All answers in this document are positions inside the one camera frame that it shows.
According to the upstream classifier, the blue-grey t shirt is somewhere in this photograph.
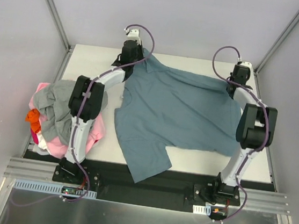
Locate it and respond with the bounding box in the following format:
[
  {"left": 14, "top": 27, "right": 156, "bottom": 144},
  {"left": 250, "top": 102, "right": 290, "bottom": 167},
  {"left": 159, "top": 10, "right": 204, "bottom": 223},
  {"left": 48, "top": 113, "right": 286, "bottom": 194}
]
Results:
[{"left": 114, "top": 50, "right": 241, "bottom": 183}]

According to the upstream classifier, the right aluminium frame post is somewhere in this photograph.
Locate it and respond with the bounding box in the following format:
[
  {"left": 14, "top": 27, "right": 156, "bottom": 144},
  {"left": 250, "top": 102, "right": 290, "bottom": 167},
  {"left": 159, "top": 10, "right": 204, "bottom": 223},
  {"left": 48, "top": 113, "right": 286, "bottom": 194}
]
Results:
[{"left": 254, "top": 9, "right": 299, "bottom": 76}]

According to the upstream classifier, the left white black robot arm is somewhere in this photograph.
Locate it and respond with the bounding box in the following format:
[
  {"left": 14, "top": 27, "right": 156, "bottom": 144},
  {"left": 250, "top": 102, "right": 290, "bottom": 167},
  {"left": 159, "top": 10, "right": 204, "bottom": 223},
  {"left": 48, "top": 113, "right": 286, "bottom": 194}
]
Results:
[{"left": 52, "top": 40, "right": 144, "bottom": 185}]

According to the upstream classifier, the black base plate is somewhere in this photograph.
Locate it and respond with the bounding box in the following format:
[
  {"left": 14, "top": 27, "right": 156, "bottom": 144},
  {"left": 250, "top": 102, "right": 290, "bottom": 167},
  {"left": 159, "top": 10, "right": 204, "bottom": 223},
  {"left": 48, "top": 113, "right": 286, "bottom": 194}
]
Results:
[{"left": 18, "top": 149, "right": 278, "bottom": 221}]

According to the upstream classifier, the orange t shirt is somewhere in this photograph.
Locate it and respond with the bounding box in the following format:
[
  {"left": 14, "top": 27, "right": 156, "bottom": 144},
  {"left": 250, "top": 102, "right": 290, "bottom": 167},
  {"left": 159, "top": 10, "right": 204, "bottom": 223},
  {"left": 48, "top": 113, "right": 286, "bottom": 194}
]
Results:
[{"left": 25, "top": 109, "right": 41, "bottom": 134}]

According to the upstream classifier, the left aluminium frame post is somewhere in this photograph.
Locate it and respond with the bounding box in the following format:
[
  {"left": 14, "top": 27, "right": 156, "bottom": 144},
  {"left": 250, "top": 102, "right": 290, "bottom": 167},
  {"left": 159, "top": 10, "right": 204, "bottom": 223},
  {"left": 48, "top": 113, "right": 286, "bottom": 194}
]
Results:
[{"left": 45, "top": 0, "right": 71, "bottom": 52}]

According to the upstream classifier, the pink t shirt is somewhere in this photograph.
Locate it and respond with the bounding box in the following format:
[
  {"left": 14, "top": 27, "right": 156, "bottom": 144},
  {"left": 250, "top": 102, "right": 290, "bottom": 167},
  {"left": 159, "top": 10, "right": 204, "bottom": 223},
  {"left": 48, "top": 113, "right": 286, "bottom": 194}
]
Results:
[{"left": 23, "top": 80, "right": 112, "bottom": 164}]

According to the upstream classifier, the aluminium front rail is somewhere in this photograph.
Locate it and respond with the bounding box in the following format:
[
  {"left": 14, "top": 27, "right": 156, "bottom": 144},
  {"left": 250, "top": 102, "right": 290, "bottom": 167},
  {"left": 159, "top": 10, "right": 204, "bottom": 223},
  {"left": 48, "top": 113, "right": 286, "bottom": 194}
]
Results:
[{"left": 3, "top": 157, "right": 291, "bottom": 215}]

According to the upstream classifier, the right slotted cable duct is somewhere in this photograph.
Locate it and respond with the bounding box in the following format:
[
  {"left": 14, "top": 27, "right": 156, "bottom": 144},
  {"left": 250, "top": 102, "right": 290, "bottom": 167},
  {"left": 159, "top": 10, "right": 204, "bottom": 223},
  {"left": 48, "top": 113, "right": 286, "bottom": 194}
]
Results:
[{"left": 192, "top": 205, "right": 212, "bottom": 216}]

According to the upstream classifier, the aluminium frame post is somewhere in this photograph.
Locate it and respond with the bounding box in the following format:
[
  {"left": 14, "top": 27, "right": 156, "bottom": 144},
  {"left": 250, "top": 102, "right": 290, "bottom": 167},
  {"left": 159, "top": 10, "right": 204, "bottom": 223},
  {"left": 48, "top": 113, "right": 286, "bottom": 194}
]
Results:
[
  {"left": 254, "top": 9, "right": 299, "bottom": 76},
  {"left": 45, "top": 0, "right": 71, "bottom": 52}
]

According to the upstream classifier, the white t shirt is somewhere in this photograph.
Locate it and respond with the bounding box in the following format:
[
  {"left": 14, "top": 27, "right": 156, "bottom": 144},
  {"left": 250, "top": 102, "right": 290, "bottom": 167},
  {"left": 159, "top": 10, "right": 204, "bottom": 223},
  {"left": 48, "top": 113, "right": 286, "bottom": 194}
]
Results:
[{"left": 30, "top": 129, "right": 50, "bottom": 156}]

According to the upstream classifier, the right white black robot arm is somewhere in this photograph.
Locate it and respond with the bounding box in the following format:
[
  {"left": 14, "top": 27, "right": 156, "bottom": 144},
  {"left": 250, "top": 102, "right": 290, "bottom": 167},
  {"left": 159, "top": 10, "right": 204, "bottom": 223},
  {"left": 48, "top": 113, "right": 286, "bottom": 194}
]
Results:
[{"left": 199, "top": 61, "right": 278, "bottom": 206}]

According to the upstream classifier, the slotted cable duct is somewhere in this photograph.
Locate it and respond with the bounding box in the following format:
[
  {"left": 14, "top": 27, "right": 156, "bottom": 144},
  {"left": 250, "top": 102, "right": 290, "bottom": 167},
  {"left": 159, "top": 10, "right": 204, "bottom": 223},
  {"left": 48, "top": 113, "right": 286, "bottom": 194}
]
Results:
[
  {"left": 13, "top": 180, "right": 85, "bottom": 198},
  {"left": 192, "top": 205, "right": 212, "bottom": 216}
]

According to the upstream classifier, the left slotted cable duct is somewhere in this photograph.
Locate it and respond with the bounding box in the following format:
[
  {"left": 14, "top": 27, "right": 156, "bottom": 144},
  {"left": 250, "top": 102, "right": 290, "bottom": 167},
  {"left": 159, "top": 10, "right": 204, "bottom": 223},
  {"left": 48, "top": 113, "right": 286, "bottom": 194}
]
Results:
[{"left": 13, "top": 180, "right": 85, "bottom": 198}]

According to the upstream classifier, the grey t shirt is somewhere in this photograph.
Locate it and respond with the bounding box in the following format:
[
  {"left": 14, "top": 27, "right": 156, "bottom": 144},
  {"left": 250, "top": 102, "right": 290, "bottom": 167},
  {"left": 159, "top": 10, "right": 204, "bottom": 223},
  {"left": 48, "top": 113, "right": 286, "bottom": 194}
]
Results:
[{"left": 28, "top": 76, "right": 111, "bottom": 150}]

